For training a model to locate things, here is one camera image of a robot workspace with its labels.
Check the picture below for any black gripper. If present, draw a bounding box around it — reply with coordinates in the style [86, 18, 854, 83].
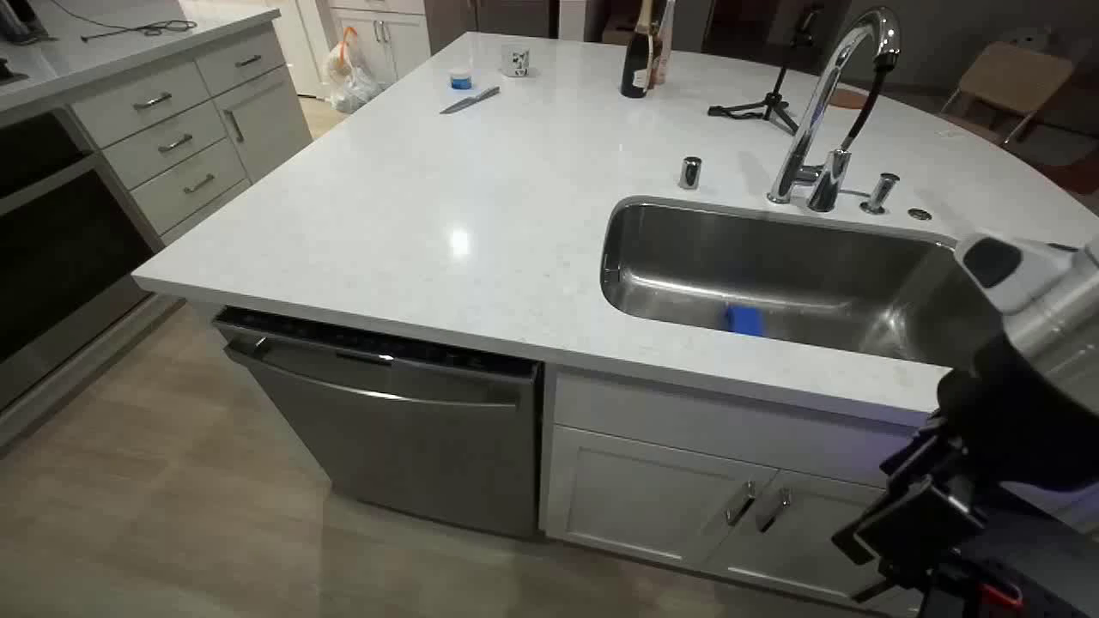
[832, 476, 987, 581]

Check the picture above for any shiny steel cup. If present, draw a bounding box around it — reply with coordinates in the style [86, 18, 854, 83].
[805, 146, 858, 217]

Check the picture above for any white cabinet door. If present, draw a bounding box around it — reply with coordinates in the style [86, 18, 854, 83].
[713, 471, 921, 611]
[547, 421, 760, 571]

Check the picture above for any dark robot cart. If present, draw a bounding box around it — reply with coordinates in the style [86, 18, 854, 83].
[970, 485, 1099, 618]

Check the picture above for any white false drawer front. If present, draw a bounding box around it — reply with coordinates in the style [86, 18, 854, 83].
[547, 367, 921, 485]

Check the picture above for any blue sponge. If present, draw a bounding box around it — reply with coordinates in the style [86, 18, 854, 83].
[722, 299, 769, 341]

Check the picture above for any stainless steel sink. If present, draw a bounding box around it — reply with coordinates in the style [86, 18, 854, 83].
[597, 197, 1009, 372]

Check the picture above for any round wooden disc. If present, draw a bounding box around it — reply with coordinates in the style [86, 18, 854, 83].
[823, 83, 871, 113]

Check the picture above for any black tripod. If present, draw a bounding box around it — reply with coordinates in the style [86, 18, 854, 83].
[703, 3, 832, 136]

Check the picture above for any chrome gooseneck faucet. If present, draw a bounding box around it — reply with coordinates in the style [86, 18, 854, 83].
[764, 7, 903, 209]

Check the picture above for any stainless steel dishwasher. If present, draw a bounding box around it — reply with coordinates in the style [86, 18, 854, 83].
[208, 305, 542, 543]

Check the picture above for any light wooden board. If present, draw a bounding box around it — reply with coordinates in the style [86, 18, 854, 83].
[645, 0, 672, 91]

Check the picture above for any dark glass bottle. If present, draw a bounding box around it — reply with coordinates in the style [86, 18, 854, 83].
[619, 0, 651, 101]

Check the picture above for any stainless steel fridge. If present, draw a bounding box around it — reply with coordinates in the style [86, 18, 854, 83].
[423, 0, 564, 55]

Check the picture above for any white background cabinet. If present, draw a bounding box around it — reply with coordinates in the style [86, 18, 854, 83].
[323, 0, 431, 89]

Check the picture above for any plastic bag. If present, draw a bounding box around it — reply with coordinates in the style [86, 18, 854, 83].
[323, 25, 387, 118]

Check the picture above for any grey cabinet door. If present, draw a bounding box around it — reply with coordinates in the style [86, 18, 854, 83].
[214, 69, 316, 182]

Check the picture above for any small grey drawer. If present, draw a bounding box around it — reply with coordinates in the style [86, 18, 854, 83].
[193, 28, 289, 97]

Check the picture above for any black oven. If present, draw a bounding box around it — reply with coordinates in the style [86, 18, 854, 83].
[0, 113, 154, 404]

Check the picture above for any wide grey drawer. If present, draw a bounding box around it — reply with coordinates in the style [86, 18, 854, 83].
[70, 57, 214, 152]

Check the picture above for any black countertop device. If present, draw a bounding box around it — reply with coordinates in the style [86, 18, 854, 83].
[0, 0, 56, 49]

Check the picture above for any black clamp mount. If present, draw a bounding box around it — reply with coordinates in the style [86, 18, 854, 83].
[853, 555, 1029, 618]

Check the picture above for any dark cabinet door handle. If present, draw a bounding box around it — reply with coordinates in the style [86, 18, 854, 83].
[722, 485, 760, 527]
[752, 491, 793, 534]

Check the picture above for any black faucet hose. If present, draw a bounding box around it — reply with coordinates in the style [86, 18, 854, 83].
[839, 49, 900, 159]

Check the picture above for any thin countertop cable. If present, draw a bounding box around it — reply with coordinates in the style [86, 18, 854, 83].
[76, 14, 199, 46]

